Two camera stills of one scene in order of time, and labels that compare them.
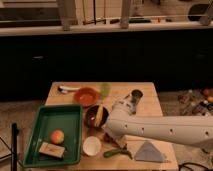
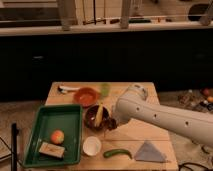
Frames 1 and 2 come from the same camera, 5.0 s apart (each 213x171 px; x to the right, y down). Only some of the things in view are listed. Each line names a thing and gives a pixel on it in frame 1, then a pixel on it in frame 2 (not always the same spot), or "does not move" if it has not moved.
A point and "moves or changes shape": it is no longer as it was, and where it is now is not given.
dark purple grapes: [110, 140] moves or changes shape
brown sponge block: [52, 150] does not move
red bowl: [86, 96] does not move
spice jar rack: [196, 102] does not move
